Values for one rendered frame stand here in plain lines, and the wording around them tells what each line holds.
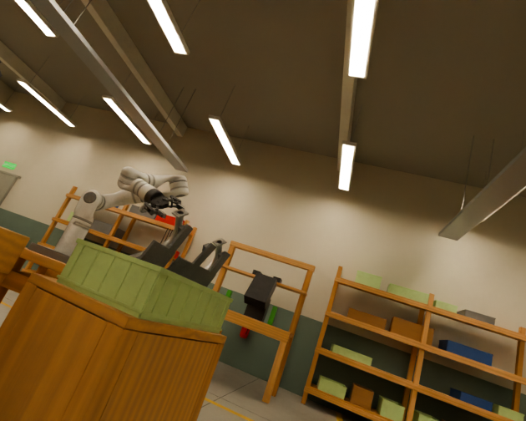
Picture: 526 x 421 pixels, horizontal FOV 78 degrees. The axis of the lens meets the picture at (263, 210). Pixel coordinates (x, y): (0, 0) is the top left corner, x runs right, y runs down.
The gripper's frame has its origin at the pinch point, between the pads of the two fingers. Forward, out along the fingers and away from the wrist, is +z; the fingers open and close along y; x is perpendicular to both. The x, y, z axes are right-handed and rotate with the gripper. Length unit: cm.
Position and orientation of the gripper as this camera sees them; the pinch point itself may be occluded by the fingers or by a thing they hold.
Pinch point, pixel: (174, 212)
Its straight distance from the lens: 134.5
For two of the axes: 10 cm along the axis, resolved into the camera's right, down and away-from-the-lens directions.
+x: -2.5, 8.4, 4.9
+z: 7.7, 4.8, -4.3
